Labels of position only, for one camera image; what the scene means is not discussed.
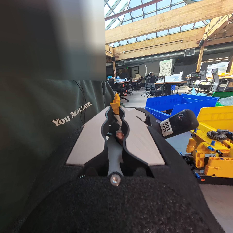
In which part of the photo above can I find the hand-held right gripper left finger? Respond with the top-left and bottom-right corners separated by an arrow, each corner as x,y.
66,106 -> 112,176

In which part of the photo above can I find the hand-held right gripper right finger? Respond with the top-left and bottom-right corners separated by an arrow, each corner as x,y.
119,106 -> 165,175

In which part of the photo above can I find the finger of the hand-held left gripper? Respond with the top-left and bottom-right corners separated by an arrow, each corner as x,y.
122,107 -> 148,126
109,114 -> 123,128

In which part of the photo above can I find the yellow lego connector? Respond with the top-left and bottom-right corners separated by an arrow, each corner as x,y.
110,102 -> 120,115

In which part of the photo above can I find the yellow lego vehicle model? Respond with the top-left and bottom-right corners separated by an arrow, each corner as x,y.
180,127 -> 233,186

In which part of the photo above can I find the person's left hand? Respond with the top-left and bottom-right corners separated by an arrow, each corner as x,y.
115,130 -> 126,145

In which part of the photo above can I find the blue plastic bin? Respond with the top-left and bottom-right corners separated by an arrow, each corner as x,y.
145,93 -> 220,122

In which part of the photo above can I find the black office chair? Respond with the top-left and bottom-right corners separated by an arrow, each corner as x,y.
115,82 -> 134,97
142,74 -> 161,98
208,68 -> 233,95
186,71 -> 214,95

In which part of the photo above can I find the yellow plastic bin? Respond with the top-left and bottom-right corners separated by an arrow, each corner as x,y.
190,106 -> 233,139

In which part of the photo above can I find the green plastic bin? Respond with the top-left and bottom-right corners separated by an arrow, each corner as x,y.
212,91 -> 233,107

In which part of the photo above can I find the green storage bin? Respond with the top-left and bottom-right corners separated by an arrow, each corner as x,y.
218,96 -> 233,106

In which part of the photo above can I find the white notice board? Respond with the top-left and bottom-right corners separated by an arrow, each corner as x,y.
159,59 -> 173,77

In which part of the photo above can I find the grey ventilation duct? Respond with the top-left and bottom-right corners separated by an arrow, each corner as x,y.
106,43 -> 233,67

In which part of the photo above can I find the wooden support post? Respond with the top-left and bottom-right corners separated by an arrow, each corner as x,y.
196,45 -> 205,72

